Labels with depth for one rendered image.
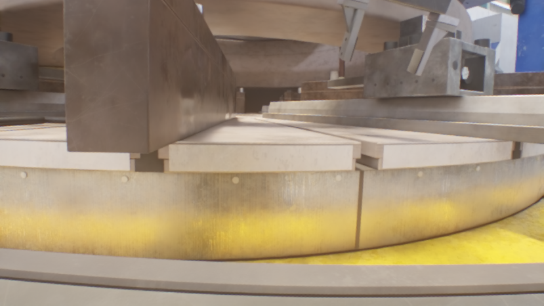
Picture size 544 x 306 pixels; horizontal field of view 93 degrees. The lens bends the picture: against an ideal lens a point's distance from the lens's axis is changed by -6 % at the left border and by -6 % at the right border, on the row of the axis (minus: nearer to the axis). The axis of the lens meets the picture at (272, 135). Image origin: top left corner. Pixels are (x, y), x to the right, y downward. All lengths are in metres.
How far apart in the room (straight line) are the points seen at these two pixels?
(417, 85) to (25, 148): 1.31
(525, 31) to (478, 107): 4.51
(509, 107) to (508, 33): 6.10
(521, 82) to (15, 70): 2.89
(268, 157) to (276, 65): 5.07
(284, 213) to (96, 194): 0.47
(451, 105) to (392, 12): 0.56
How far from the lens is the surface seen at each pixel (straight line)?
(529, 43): 5.66
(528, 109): 1.19
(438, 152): 0.92
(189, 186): 0.71
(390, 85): 1.38
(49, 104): 1.88
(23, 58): 1.74
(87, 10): 0.56
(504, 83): 2.42
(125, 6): 0.53
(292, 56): 5.63
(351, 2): 0.47
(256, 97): 7.39
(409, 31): 1.52
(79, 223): 0.86
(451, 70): 1.24
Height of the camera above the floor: 0.39
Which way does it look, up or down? 5 degrees down
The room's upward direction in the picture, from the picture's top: 1 degrees clockwise
